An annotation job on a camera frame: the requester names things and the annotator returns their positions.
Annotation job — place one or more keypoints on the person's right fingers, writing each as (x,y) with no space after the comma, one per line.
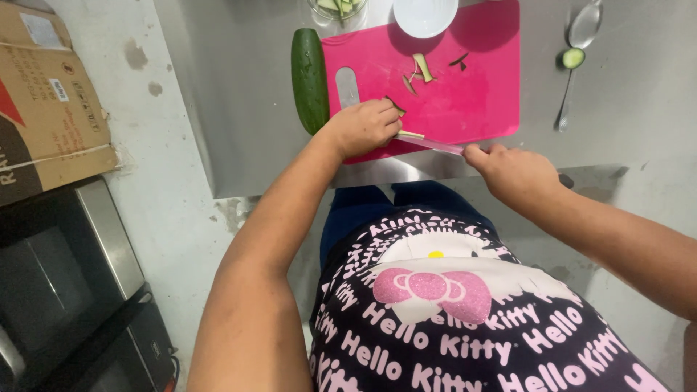
(478,155)

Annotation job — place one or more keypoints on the pink blade kitchen knife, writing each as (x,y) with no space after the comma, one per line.
(430,144)

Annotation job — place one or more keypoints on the person's left hand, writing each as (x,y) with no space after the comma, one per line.
(359,128)

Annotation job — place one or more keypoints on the clear glass bowl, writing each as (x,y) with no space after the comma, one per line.
(321,12)

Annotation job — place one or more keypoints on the round cucumber end slice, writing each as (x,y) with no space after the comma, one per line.
(573,57)

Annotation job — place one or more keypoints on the small brown-edged cucumber peel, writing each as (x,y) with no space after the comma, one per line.
(409,86)

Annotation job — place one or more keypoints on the dark green cucumber peel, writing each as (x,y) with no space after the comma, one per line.
(459,59)

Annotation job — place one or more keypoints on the pink plastic cutting board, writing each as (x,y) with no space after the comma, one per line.
(468,98)

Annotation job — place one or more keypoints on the cut cucumber sticks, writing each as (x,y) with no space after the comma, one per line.
(336,4)

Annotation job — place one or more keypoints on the brown cardboard box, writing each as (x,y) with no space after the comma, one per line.
(49,98)

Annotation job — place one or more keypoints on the blue trousers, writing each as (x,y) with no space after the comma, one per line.
(359,209)

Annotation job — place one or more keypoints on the person's left fingers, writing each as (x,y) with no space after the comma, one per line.
(391,122)

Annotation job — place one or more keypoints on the black printed shirt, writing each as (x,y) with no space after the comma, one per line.
(463,326)

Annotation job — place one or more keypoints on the person's right hand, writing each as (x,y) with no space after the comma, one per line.
(514,174)

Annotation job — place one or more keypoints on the white bowl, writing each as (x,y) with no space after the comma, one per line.
(424,16)

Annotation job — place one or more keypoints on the black and silver microwave oven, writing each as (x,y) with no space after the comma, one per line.
(65,283)

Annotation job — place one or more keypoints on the pale cucumber peel strip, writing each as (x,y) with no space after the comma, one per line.
(423,68)

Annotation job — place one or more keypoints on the metal spoon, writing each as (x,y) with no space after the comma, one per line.
(583,24)

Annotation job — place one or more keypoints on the pale cucumber piece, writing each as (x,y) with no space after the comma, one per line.
(411,134)

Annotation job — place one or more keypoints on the whole green cucumber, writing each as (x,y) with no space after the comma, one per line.
(309,81)

